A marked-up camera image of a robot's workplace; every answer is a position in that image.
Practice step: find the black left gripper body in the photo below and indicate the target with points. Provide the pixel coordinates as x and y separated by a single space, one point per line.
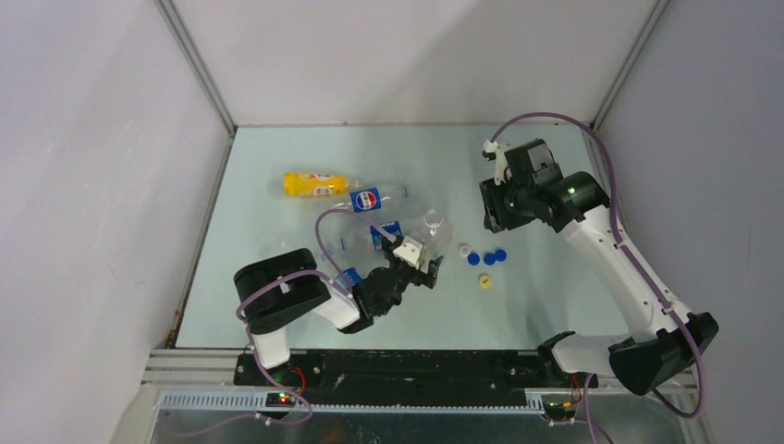
402 277

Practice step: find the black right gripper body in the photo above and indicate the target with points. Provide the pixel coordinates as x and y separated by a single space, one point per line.
507 204

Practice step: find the clear bottle without label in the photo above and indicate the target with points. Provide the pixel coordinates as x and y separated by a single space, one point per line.
433 231

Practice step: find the clear bottle blue label front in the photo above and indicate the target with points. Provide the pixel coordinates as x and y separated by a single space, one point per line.
342 284

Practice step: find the clear bottle blue label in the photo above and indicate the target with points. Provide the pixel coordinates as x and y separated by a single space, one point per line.
366 238
342 284

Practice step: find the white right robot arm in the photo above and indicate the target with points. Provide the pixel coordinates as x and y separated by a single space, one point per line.
664 335

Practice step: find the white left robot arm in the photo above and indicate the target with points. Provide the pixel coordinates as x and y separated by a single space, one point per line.
275 292

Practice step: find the clear bottle blue label middle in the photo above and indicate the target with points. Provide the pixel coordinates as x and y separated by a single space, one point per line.
366 238

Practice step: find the clear Pepsi label bottle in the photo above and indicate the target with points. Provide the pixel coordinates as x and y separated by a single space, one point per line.
368 199

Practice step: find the yellow bottle cap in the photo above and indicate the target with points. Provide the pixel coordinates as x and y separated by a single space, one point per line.
485 282

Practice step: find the yellow label bottle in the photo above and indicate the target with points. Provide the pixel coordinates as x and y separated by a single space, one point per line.
314 185

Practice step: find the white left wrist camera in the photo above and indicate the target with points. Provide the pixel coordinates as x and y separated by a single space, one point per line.
409 251

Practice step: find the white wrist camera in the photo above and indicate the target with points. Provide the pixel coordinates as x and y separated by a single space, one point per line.
409 251
496 152

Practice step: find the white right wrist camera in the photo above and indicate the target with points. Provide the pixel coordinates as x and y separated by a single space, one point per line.
496 152

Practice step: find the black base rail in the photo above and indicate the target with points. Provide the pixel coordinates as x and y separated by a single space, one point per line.
463 378

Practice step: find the aluminium corner post right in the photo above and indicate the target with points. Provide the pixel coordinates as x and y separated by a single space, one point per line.
638 46

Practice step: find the aluminium corner post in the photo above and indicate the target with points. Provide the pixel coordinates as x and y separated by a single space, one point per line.
638 46
193 57

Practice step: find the white cable duct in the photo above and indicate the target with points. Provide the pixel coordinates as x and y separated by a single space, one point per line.
257 402

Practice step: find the aluminium corner post left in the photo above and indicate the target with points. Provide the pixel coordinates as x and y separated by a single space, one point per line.
193 57

